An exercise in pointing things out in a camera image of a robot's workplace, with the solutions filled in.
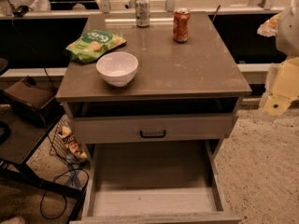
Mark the orange soda can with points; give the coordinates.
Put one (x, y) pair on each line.
(180, 24)

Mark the yellow robot part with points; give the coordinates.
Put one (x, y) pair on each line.
(281, 87)

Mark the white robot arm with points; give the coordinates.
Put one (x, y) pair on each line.
(284, 27)

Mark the wire basket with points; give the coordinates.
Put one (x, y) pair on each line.
(57, 145)

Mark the black side table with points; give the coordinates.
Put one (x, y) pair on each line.
(21, 143)

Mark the green chip bag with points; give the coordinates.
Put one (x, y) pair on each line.
(92, 45)

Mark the tan covered gripper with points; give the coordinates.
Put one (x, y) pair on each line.
(290, 32)

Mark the brown bag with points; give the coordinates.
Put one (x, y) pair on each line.
(31, 102)

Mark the grey drawer cabinet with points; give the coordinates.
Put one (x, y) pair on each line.
(198, 77)

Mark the white bowl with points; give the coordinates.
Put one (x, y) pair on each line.
(117, 68)

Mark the silver green soda can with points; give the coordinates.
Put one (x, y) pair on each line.
(142, 13)

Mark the grey top drawer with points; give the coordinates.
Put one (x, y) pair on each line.
(152, 128)

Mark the snack bag in basket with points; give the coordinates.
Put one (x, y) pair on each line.
(72, 145)

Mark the grey drawer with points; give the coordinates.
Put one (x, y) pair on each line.
(152, 128)
(154, 183)

